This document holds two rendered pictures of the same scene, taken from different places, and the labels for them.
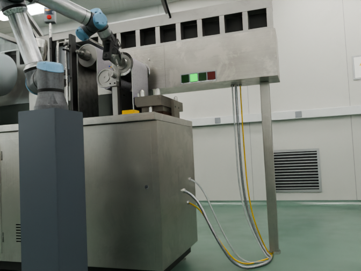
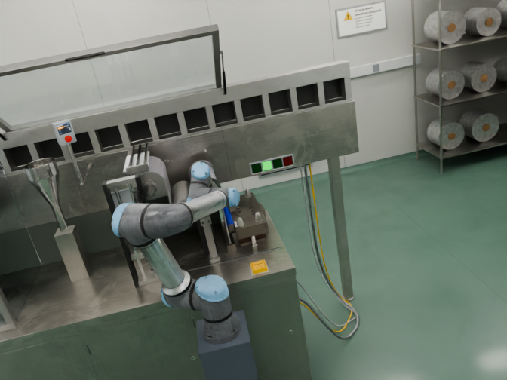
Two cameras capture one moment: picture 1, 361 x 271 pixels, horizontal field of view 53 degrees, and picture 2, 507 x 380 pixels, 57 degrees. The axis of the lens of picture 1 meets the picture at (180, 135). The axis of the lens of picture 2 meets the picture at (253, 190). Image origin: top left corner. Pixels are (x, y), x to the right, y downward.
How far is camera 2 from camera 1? 1.77 m
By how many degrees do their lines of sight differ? 36
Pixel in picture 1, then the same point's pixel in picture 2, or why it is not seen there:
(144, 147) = (284, 298)
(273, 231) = (348, 283)
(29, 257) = not seen: outside the picture
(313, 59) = (293, 15)
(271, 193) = (345, 252)
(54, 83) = (228, 308)
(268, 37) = (348, 112)
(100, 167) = not seen: hidden behind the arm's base
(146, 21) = (192, 99)
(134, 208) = (278, 352)
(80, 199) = not seen: outside the picture
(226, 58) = (302, 139)
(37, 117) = (228, 353)
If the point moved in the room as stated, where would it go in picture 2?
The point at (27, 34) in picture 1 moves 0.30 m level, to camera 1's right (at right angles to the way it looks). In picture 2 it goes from (170, 258) to (242, 228)
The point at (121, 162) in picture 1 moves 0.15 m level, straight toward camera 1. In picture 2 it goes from (259, 318) to (279, 332)
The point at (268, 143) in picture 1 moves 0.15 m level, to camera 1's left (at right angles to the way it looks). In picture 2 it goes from (340, 209) to (321, 217)
